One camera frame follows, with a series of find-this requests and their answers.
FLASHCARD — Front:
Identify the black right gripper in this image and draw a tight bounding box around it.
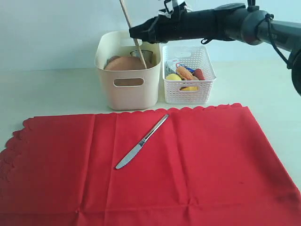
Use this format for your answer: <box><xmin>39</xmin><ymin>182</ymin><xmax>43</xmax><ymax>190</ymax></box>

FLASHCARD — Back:
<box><xmin>129</xmin><ymin>10</ymin><xmax>215</xmax><ymax>44</ymax></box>

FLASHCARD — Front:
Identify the stainless steel cup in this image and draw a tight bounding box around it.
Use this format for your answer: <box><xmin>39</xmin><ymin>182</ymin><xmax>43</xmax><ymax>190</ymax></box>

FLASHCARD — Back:
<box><xmin>130</xmin><ymin>49</ymin><xmax>153</xmax><ymax>64</ymax></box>

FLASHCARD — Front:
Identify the brown round plate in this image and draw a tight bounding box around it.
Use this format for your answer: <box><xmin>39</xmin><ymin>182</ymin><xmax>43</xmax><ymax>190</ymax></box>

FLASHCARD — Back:
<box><xmin>105</xmin><ymin>56</ymin><xmax>145</xmax><ymax>87</ymax></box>

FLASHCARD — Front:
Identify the blue white milk carton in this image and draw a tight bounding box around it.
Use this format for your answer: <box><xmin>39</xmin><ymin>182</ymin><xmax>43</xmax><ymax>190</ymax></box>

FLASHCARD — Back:
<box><xmin>164</xmin><ymin>58</ymin><xmax>195</xmax><ymax>75</ymax></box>

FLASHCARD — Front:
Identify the wooden chopstick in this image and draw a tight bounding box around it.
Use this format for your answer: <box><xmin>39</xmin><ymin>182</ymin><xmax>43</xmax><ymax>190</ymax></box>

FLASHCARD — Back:
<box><xmin>119</xmin><ymin>0</ymin><xmax>147</xmax><ymax>69</ymax></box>

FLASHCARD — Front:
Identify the yellow lemon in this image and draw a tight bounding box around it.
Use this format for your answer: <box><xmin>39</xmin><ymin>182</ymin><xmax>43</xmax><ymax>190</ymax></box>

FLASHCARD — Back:
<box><xmin>165</xmin><ymin>73</ymin><xmax>182</xmax><ymax>81</ymax></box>

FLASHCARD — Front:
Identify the fried chicken nugget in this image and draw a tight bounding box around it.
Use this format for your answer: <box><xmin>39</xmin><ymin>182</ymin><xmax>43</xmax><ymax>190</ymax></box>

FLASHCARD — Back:
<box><xmin>176</xmin><ymin>66</ymin><xmax>198</xmax><ymax>81</ymax></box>

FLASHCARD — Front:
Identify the red sausage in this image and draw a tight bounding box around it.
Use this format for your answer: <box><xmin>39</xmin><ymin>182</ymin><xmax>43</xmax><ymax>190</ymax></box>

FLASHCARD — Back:
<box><xmin>193</xmin><ymin>68</ymin><xmax>206</xmax><ymax>81</ymax></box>

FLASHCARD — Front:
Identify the yellow cheese wedge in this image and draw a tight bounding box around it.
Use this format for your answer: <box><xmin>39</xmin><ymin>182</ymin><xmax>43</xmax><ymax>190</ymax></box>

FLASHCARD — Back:
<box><xmin>180</xmin><ymin>87</ymin><xmax>198</xmax><ymax>92</ymax></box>

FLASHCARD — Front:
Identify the dark wooden spoon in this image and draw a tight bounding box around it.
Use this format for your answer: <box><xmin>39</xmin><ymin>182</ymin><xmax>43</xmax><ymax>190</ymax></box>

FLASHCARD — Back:
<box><xmin>104</xmin><ymin>55</ymin><xmax>120</xmax><ymax>68</ymax></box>

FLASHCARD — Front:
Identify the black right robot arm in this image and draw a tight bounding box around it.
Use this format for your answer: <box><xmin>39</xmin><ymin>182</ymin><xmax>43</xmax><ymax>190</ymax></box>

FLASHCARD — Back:
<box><xmin>129</xmin><ymin>0</ymin><xmax>301</xmax><ymax>93</ymax></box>

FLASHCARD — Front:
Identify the cream plastic bin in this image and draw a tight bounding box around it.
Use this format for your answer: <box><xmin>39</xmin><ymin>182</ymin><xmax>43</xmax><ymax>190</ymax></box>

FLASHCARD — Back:
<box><xmin>95</xmin><ymin>31</ymin><xmax>161</xmax><ymax>110</ymax></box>

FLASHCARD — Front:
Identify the white perforated plastic basket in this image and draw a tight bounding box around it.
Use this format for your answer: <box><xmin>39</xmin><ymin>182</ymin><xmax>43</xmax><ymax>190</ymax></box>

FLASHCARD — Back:
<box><xmin>162</xmin><ymin>45</ymin><xmax>216</xmax><ymax>104</ymax></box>

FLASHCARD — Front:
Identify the steel table knife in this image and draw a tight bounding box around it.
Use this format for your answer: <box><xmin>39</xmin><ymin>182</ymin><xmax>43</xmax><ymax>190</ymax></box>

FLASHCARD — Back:
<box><xmin>115</xmin><ymin>114</ymin><xmax>169</xmax><ymax>170</ymax></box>

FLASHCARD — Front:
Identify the red scalloped table cloth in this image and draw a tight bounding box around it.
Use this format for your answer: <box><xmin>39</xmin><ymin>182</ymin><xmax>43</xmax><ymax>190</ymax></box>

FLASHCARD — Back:
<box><xmin>0</xmin><ymin>104</ymin><xmax>301</xmax><ymax>226</ymax></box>

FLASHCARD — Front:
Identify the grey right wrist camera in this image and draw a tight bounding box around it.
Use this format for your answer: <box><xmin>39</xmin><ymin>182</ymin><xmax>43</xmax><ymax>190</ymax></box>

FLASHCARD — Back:
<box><xmin>158</xmin><ymin>0</ymin><xmax>192</xmax><ymax>18</ymax></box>

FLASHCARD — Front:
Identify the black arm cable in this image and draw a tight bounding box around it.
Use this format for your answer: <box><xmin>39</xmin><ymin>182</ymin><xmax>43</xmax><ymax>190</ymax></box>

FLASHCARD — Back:
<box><xmin>201</xmin><ymin>0</ymin><xmax>294</xmax><ymax>69</ymax></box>

